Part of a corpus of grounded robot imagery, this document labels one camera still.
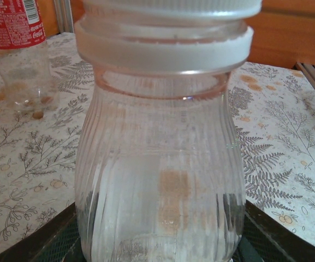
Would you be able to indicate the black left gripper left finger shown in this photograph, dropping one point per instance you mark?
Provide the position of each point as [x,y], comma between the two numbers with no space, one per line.
[50,240]

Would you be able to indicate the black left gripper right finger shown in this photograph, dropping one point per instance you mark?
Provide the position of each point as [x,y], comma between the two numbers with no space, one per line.
[269,240]

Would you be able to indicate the clear ribbed plastic jar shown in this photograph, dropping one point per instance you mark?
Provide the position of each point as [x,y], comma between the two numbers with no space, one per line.
[160,163]

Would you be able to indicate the clear bottle with red label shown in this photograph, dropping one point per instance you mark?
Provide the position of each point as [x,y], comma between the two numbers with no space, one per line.
[12,27]

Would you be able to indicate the large white jar cap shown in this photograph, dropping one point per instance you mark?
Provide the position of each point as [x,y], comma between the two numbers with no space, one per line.
[173,8]

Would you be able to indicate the floral patterned tablecloth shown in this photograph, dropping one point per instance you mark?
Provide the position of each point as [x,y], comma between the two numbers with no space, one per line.
[23,163]

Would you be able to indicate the aluminium frame post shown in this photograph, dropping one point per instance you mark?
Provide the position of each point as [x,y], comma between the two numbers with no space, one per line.
[64,16]

